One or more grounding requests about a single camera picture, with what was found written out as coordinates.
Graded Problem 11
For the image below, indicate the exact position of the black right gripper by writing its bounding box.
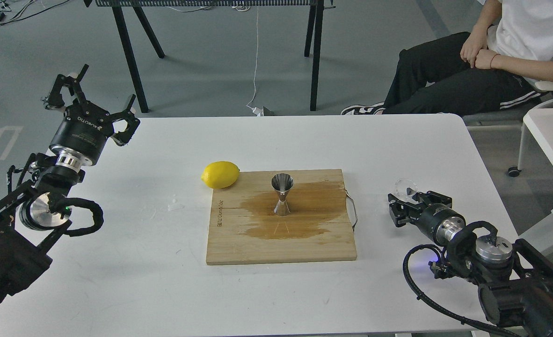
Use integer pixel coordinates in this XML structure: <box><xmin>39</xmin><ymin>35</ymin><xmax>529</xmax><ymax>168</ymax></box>
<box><xmin>388</xmin><ymin>190</ymin><xmax>466</xmax><ymax>247</ymax></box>

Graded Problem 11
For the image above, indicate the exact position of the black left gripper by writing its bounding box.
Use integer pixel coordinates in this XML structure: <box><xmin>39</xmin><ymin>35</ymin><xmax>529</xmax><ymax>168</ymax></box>
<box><xmin>42</xmin><ymin>64</ymin><xmax>141</xmax><ymax>168</ymax></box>

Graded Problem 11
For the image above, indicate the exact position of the clear glass measuring cup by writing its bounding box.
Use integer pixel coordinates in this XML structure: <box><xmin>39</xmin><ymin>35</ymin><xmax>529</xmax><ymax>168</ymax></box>
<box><xmin>394</xmin><ymin>178</ymin><xmax>418</xmax><ymax>204</ymax></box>

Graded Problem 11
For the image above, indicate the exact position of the steel double jigger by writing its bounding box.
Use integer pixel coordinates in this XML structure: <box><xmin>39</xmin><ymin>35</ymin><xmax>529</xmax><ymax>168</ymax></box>
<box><xmin>271</xmin><ymin>173</ymin><xmax>294</xmax><ymax>216</ymax></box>

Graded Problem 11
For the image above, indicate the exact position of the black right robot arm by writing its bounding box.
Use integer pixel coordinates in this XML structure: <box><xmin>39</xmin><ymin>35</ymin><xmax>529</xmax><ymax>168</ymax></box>
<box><xmin>388</xmin><ymin>190</ymin><xmax>553</xmax><ymax>337</ymax></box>

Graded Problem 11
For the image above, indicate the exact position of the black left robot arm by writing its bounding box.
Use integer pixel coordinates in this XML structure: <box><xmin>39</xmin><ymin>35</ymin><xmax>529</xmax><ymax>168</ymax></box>
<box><xmin>0</xmin><ymin>65</ymin><xmax>140</xmax><ymax>304</ymax></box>

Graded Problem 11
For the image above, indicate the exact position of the yellow lemon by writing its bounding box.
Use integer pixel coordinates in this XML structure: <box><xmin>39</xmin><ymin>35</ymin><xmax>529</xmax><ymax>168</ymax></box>
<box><xmin>200</xmin><ymin>161</ymin><xmax>240</xmax><ymax>189</ymax></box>

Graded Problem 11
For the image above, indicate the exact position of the wooden cutting board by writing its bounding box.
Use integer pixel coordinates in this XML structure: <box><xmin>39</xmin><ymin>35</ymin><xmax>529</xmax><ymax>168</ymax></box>
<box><xmin>206</xmin><ymin>168</ymin><xmax>357</xmax><ymax>266</ymax></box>

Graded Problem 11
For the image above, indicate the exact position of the seated person white shirt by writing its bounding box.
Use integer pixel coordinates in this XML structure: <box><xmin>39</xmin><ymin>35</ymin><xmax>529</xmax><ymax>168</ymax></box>
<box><xmin>342</xmin><ymin>0</ymin><xmax>553</xmax><ymax>117</ymax></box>

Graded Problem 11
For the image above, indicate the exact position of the white hanging cable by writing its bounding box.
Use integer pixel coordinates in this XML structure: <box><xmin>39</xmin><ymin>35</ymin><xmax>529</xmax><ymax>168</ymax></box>
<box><xmin>246</xmin><ymin>6</ymin><xmax>274</xmax><ymax>117</ymax></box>

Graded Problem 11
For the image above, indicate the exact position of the black metal table frame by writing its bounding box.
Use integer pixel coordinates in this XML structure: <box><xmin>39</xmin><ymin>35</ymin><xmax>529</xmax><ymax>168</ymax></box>
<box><xmin>84</xmin><ymin>0</ymin><xmax>337</xmax><ymax>114</ymax></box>

